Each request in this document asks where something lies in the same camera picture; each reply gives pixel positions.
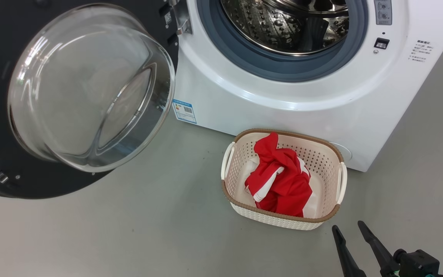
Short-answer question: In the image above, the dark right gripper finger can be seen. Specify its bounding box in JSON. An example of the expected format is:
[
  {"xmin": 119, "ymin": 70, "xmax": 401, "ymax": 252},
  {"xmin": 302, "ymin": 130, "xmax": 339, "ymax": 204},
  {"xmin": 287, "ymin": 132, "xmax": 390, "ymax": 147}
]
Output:
[
  {"xmin": 331, "ymin": 225, "xmax": 367, "ymax": 277},
  {"xmin": 358, "ymin": 221, "xmax": 399, "ymax": 277}
]

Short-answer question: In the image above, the red and white garment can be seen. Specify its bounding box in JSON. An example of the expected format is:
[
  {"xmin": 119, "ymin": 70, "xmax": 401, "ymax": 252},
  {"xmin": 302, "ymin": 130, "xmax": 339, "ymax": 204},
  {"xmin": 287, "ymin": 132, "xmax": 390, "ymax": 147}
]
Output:
[{"xmin": 243, "ymin": 132, "xmax": 318, "ymax": 219}]

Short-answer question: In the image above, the cream perforated laundry basket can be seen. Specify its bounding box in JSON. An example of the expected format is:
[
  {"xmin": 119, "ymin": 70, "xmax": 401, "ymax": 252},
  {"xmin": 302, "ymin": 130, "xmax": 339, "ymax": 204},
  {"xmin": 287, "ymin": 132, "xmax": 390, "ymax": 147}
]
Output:
[{"xmin": 221, "ymin": 128, "xmax": 348, "ymax": 231}]

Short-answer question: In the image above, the white front-load washing machine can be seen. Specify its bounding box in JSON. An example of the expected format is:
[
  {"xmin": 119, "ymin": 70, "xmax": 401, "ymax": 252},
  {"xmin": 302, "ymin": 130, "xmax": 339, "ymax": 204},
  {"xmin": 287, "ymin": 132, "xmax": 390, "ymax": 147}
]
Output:
[{"xmin": 172, "ymin": 0, "xmax": 443, "ymax": 172}]

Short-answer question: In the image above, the grey rubber door gasket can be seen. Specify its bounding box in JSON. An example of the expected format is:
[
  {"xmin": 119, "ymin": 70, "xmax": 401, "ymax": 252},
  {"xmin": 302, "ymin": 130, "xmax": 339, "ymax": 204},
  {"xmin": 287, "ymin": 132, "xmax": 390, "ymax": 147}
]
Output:
[{"xmin": 197, "ymin": 0, "xmax": 369, "ymax": 83}]

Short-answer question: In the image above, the metal door hinge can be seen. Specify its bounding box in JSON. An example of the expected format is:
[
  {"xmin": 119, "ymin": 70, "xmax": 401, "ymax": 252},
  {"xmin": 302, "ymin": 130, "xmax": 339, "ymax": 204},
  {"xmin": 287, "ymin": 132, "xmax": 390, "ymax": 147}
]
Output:
[{"xmin": 168, "ymin": 0, "xmax": 193, "ymax": 36}]

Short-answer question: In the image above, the round white filter cover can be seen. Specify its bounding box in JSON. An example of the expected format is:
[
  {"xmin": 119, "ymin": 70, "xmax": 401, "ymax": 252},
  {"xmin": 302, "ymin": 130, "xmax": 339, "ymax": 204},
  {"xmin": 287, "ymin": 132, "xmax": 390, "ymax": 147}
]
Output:
[{"xmin": 329, "ymin": 142, "xmax": 353, "ymax": 163}]

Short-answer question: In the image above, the black text notice sticker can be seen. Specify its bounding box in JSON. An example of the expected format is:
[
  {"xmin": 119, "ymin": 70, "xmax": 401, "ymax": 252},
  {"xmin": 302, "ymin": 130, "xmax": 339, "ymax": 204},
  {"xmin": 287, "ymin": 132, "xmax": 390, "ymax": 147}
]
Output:
[{"xmin": 409, "ymin": 38, "xmax": 433, "ymax": 64}]

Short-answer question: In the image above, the blue energy label sticker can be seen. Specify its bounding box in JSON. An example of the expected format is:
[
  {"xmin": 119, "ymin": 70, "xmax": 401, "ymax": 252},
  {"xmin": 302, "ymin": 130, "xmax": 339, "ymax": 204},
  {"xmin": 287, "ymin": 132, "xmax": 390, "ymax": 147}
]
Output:
[{"xmin": 172, "ymin": 99, "xmax": 198, "ymax": 124}]

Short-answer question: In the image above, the perforated steel washer drum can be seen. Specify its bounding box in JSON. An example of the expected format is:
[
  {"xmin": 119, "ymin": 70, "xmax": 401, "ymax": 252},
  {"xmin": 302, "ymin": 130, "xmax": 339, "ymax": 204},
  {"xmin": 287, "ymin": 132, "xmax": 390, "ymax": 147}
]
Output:
[{"xmin": 220, "ymin": 0, "xmax": 350, "ymax": 56}]

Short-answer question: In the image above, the grey warning pictogram sticker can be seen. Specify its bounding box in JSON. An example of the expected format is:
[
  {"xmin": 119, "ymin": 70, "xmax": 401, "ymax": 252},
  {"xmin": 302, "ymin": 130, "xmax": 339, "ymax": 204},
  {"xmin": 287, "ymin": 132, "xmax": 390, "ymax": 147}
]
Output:
[{"xmin": 374, "ymin": 0, "xmax": 393, "ymax": 26}]

